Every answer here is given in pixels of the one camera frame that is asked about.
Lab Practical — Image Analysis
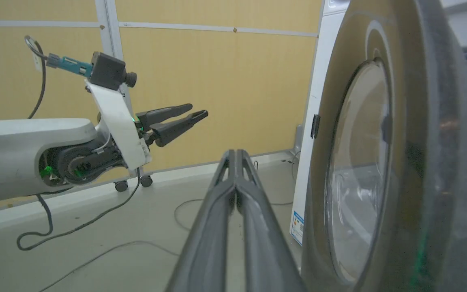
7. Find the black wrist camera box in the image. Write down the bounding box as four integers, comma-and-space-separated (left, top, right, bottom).
90, 51, 138, 91

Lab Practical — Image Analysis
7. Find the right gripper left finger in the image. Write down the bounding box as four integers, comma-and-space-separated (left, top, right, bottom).
167, 150, 238, 292

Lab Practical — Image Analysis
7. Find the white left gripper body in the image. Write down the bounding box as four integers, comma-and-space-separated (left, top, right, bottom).
85, 80, 155, 171

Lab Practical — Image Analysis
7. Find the blue white energy label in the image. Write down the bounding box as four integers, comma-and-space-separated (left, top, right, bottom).
290, 210, 305, 246

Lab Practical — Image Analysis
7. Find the round washing machine door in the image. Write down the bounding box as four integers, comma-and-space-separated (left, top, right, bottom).
300, 0, 467, 292

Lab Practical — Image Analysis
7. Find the teal camera cable connector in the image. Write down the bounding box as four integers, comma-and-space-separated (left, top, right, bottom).
46, 53, 94, 78

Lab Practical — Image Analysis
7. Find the black door latch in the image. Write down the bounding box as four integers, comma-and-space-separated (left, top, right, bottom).
310, 114, 321, 140

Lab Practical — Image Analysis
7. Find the white washing machine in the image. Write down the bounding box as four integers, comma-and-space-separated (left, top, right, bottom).
289, 0, 467, 292

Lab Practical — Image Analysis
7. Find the thin black camera cable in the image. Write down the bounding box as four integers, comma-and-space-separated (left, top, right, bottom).
24, 35, 48, 119

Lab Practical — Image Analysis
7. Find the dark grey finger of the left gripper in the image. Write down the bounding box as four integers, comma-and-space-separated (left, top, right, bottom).
149, 109, 209, 148
136, 103, 194, 131

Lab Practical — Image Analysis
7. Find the black cable on floor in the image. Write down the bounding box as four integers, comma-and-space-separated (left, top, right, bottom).
16, 168, 141, 251

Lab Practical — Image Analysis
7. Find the thin grey floor cable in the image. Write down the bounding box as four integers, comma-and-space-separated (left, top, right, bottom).
38, 240, 180, 292

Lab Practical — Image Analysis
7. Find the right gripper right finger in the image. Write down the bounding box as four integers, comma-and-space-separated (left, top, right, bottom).
236, 150, 308, 292

